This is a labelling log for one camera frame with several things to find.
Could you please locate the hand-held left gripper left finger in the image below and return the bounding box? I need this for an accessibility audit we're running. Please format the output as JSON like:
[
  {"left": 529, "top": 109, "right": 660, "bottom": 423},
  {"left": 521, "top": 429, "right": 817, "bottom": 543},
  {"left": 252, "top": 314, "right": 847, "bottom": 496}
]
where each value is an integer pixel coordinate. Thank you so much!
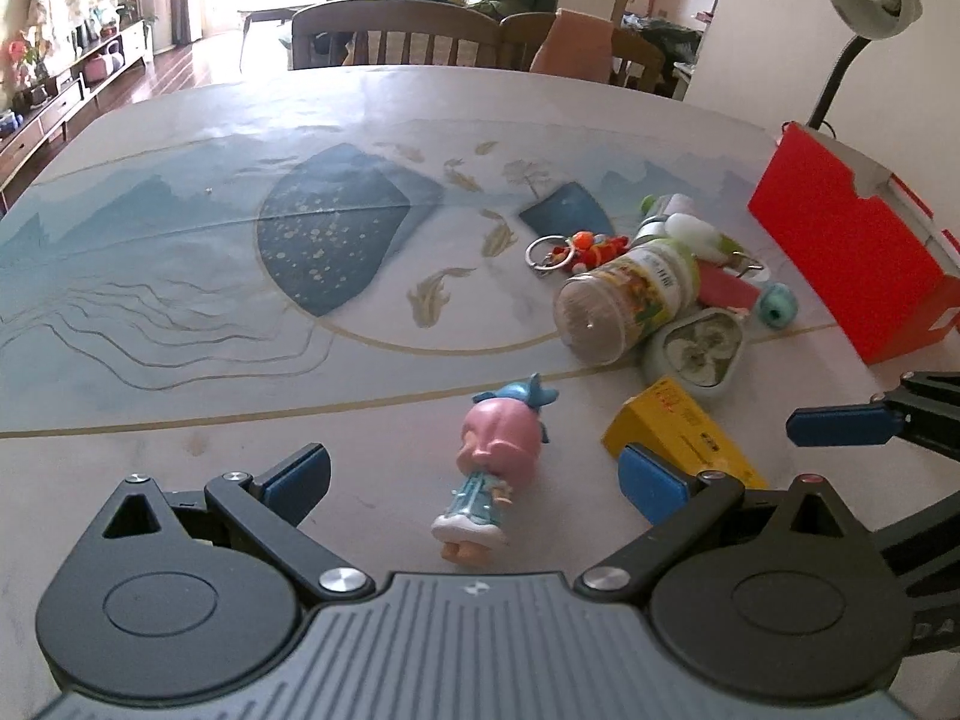
[{"left": 94, "top": 442, "right": 376, "bottom": 602}]

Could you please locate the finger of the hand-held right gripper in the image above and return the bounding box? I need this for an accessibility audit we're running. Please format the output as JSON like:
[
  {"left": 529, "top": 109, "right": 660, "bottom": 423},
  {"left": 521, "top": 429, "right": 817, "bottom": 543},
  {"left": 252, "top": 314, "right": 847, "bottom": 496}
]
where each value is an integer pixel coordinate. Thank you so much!
[{"left": 786, "top": 371, "right": 960, "bottom": 460}]

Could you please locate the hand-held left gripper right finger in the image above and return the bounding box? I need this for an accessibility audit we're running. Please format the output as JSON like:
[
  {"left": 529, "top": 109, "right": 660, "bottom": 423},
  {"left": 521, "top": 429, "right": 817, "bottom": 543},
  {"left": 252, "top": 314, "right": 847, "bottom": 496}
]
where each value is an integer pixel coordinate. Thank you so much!
[{"left": 574, "top": 442, "right": 871, "bottom": 605}]

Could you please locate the yellow small box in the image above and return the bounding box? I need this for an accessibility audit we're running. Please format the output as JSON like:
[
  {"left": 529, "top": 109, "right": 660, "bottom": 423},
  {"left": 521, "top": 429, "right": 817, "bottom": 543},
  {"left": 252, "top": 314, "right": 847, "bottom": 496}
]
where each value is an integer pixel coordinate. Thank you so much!
[{"left": 602, "top": 377, "right": 770, "bottom": 492}]

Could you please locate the teal round ball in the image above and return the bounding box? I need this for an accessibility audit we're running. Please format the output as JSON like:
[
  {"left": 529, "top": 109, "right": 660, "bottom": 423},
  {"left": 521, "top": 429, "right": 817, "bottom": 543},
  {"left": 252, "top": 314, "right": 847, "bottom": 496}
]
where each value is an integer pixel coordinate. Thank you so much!
[{"left": 754, "top": 281, "right": 797, "bottom": 329}]

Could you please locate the pale green fan case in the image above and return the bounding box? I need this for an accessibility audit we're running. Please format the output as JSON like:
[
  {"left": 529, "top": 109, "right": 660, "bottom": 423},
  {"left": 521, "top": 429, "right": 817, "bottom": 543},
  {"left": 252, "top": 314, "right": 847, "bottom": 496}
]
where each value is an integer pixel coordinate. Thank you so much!
[{"left": 641, "top": 311, "right": 751, "bottom": 410}]

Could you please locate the pink-haired doll figurine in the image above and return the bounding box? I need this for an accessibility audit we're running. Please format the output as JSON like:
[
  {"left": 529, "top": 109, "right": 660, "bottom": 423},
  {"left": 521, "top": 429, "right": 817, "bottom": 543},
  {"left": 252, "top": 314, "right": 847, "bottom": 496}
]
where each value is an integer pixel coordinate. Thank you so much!
[{"left": 431, "top": 373, "right": 562, "bottom": 569}]

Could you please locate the red cardboard box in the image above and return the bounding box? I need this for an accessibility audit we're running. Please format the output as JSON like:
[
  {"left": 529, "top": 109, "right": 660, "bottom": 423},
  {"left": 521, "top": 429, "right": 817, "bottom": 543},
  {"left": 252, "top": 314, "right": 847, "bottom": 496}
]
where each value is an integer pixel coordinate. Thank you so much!
[{"left": 748, "top": 120, "right": 960, "bottom": 367}]

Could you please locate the red binder clip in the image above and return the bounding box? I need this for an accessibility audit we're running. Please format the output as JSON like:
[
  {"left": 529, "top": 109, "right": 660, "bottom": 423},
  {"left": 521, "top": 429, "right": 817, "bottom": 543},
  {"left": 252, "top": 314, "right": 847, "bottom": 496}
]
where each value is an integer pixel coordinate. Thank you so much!
[{"left": 697, "top": 251, "right": 775, "bottom": 312}]

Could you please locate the clear jar with green lid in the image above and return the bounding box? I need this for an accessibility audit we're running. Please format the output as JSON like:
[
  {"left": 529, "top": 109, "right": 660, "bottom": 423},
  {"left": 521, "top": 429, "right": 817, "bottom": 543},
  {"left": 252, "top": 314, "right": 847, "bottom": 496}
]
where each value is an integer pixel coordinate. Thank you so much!
[{"left": 553, "top": 236, "right": 702, "bottom": 367}]

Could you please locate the white and green tube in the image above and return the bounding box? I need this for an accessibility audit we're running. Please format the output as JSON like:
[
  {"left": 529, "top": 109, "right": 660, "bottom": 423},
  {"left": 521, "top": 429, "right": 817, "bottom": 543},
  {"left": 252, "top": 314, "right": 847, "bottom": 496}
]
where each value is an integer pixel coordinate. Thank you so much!
[{"left": 665, "top": 211, "right": 742, "bottom": 263}]

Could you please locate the orange charm keychain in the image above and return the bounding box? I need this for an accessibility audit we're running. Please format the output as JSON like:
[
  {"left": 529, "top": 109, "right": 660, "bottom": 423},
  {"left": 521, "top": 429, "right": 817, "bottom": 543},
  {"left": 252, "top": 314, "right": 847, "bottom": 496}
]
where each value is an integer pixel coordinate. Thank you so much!
[{"left": 523, "top": 231, "right": 635, "bottom": 278}]

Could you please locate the wooden TV cabinet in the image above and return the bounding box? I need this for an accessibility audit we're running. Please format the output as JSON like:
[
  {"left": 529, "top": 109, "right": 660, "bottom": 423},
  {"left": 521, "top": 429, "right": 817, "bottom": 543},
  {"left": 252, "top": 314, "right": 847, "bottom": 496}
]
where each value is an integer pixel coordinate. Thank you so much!
[{"left": 0, "top": 19, "right": 155, "bottom": 211}]

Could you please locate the pink cloth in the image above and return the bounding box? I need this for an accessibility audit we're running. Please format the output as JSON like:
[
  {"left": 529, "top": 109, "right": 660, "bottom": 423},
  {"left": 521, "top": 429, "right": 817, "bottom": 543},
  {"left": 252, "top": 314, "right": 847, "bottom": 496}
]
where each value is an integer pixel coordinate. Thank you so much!
[{"left": 530, "top": 7, "right": 617, "bottom": 83}]

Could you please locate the white coffee table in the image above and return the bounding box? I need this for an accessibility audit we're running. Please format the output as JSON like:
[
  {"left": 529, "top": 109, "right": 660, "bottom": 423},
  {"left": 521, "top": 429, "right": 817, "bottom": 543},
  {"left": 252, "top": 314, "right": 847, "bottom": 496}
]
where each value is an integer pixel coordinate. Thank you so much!
[{"left": 238, "top": 0, "right": 316, "bottom": 38}]

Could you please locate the dark wooden chair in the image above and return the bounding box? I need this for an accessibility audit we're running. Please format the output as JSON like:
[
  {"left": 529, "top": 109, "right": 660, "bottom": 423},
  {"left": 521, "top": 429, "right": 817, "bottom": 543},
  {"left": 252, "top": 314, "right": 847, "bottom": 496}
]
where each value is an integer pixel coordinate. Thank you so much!
[
  {"left": 291, "top": 0, "right": 503, "bottom": 72},
  {"left": 499, "top": 11, "right": 668, "bottom": 95}
]

